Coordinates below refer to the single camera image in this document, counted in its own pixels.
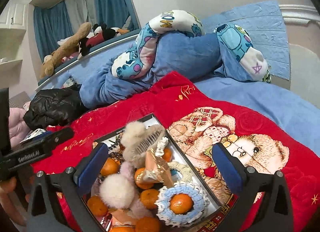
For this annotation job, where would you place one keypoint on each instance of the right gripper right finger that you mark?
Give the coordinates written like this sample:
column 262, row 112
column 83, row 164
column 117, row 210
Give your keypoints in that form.
column 231, row 169

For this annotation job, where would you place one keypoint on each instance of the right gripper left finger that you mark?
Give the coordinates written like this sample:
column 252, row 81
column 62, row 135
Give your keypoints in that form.
column 89, row 168

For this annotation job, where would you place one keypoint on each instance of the blue white crochet scrunchie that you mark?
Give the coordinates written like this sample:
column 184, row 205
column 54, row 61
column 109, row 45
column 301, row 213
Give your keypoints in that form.
column 198, row 195

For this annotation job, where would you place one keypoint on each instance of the large front mandarin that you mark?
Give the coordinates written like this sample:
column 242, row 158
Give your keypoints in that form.
column 139, row 175

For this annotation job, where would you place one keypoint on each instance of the person left hand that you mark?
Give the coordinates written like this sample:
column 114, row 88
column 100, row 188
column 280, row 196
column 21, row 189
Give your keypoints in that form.
column 9, row 208

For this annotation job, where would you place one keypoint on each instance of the pink quilt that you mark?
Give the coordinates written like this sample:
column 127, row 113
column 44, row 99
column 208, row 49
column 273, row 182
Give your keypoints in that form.
column 18, row 129

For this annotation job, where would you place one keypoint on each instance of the pink white fluffy hair claw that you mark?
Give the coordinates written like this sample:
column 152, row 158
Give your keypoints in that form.
column 119, row 191

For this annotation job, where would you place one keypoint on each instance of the lone mandarin on blanket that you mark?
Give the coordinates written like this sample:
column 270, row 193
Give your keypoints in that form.
column 181, row 204

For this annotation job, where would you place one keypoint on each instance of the red bear print blanket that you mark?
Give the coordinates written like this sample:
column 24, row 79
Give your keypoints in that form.
column 196, row 122

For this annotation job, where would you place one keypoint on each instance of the beige fluffy hair claw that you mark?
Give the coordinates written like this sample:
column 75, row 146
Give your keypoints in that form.
column 137, row 139

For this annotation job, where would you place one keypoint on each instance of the black puffer jacket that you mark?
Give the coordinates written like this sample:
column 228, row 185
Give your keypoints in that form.
column 54, row 107

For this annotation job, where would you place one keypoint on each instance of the black shallow box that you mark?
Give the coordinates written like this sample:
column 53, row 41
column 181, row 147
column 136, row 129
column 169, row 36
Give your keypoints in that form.
column 181, row 170

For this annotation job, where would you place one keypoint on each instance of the mandarin in box front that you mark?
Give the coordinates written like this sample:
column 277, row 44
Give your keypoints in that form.
column 148, row 198

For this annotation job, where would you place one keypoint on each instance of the tall pyramid snack packet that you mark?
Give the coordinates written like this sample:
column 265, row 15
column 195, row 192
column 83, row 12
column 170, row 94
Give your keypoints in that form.
column 157, row 170

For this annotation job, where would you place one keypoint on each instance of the long brown plush toy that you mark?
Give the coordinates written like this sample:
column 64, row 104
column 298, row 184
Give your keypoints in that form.
column 66, row 49

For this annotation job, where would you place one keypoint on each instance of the blue fleece blanket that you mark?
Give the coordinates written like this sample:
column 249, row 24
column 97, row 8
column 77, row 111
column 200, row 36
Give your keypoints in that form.
column 175, row 41

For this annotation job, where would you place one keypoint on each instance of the mickey mouse plush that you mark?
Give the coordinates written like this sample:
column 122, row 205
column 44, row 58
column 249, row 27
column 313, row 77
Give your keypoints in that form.
column 101, row 33

